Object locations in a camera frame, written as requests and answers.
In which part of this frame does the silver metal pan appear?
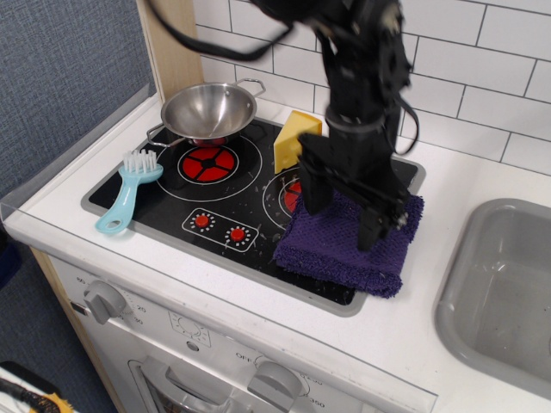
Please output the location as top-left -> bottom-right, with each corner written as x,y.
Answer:
146,78 -> 266,148

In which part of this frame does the grey left oven knob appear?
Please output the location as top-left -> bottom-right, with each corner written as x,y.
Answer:
84,280 -> 127,325

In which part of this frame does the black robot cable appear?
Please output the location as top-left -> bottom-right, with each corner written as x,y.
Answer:
145,0 -> 298,61

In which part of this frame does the grey right oven knob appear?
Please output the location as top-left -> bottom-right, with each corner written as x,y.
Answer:
247,361 -> 303,410

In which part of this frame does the grey oven knob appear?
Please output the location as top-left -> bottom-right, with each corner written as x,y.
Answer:
84,280 -> 127,325
247,361 -> 303,410

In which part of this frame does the yellow toy cheese wedge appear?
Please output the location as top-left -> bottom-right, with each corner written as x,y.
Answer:
273,110 -> 322,175

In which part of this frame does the light blue dish brush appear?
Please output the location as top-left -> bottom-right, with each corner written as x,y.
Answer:
95,149 -> 164,234

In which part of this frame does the grey sink basin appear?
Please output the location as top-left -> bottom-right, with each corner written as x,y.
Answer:
435,199 -> 550,398

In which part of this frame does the yellow cloth object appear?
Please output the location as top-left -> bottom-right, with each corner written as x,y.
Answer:
30,393 -> 75,413

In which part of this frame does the white toy oven front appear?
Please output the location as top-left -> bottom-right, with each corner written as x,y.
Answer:
52,259 -> 436,412

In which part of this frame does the purple towel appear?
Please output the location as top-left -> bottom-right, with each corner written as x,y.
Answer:
273,193 -> 424,299

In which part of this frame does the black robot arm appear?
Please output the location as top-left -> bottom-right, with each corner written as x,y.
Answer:
256,1 -> 411,251

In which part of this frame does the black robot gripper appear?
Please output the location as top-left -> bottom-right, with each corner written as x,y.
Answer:
299,109 -> 410,251

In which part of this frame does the light wooden side post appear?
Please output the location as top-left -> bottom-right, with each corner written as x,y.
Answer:
136,1 -> 204,103

